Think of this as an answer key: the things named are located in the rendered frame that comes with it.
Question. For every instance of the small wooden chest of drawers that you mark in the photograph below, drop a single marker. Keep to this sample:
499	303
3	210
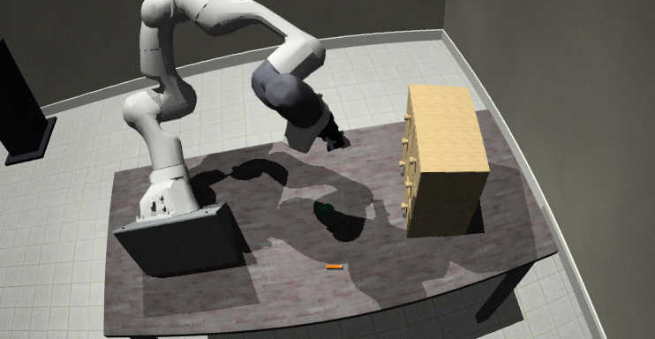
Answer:
453	162

